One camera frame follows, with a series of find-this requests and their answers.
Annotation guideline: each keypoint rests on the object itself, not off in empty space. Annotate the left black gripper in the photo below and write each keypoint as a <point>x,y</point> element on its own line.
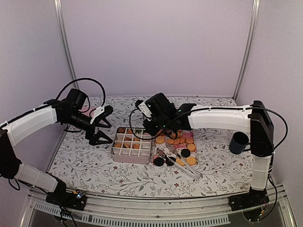
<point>90,133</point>

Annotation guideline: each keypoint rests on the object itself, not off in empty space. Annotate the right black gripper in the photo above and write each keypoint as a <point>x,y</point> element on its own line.
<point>152,131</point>

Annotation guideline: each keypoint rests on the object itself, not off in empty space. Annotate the orange swirl biscuit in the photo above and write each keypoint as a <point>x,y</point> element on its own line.
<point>136,146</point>

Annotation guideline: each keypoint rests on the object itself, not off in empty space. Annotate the metal serving tongs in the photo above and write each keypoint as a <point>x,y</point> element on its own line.
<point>170,154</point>

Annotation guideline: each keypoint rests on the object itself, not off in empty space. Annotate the pink divided cookie tin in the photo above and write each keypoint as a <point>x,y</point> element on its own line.
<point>130,155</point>

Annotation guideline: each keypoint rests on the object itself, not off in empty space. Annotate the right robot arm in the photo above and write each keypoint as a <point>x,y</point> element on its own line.
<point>161,115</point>

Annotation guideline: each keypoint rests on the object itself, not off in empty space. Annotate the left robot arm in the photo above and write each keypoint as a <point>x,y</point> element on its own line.
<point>67,111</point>

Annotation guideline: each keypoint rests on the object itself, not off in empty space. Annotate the pink plate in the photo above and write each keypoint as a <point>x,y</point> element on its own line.
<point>88,111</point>

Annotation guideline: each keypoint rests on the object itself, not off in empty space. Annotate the floral cookie tray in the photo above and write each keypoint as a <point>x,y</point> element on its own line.
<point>183,141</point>

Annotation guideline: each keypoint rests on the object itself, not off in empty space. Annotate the black sandwich cookie left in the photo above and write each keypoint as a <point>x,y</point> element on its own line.
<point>159,161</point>

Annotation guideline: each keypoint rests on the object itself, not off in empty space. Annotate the black sandwich cookie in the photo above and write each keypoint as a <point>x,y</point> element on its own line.
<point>159,161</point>
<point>170,161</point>

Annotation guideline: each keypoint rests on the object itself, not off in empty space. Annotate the black sandwich cookie right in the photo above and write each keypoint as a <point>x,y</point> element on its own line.
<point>170,161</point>

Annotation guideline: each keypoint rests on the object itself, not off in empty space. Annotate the yellow round biscuit left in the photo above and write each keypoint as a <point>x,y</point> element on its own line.
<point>180,162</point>

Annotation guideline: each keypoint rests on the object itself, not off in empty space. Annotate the yellow round biscuit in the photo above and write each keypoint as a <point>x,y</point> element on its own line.
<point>191,160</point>
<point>180,162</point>

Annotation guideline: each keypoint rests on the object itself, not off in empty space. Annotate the yellow round biscuit right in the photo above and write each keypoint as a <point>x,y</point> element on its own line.
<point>191,160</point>

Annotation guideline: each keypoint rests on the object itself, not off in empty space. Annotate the dark blue mug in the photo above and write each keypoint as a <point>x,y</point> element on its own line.
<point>239,143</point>

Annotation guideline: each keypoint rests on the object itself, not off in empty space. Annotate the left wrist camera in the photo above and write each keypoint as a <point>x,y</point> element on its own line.
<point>106,110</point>

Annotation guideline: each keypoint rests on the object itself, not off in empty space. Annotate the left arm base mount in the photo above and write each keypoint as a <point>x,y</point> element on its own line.
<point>67,200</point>

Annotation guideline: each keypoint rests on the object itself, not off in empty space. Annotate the front aluminium rail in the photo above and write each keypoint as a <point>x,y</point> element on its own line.
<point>105,210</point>

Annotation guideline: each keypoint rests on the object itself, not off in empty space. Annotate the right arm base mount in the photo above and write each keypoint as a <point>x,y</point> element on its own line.
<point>247,200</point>

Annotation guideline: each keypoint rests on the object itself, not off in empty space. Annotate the left aluminium frame post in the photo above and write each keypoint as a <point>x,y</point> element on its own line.
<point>64,39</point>

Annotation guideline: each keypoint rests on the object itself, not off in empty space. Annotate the aluminium frame post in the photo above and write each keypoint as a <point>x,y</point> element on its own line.
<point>248,47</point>
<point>64,39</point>

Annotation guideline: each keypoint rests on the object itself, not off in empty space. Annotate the right aluminium frame post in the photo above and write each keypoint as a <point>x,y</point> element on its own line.
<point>248,47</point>

